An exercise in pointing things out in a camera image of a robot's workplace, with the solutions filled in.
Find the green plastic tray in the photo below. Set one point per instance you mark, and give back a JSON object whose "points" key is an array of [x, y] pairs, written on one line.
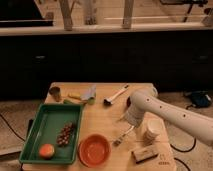
{"points": [[48, 122]]}

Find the orange peach fruit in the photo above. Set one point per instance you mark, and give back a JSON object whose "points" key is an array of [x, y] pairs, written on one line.
{"points": [[46, 151]]}

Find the white handled dish brush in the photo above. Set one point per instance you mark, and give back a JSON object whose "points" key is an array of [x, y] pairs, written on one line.
{"points": [[109, 101]]}

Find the bunch of dark grapes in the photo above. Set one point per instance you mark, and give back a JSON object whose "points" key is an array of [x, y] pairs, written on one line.
{"points": [[64, 135]]}

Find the orange bowl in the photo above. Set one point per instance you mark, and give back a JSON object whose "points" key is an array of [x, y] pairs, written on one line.
{"points": [[94, 150]]}

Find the brown rectangular sponge block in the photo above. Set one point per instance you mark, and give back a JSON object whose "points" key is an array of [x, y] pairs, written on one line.
{"points": [[144, 154]]}

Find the blue object on floor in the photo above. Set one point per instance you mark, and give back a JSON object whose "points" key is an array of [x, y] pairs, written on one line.
{"points": [[200, 99]]}

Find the metal fork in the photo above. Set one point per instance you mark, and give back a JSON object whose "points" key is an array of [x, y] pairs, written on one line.
{"points": [[119, 140]]}

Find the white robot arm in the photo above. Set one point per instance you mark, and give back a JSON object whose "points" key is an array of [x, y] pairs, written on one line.
{"points": [[146, 100]]}

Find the green vegetable toy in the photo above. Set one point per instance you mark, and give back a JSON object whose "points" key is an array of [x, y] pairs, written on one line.
{"points": [[66, 101]]}

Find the yellow banana toy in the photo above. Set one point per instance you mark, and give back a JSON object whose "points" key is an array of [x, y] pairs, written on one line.
{"points": [[75, 96]]}

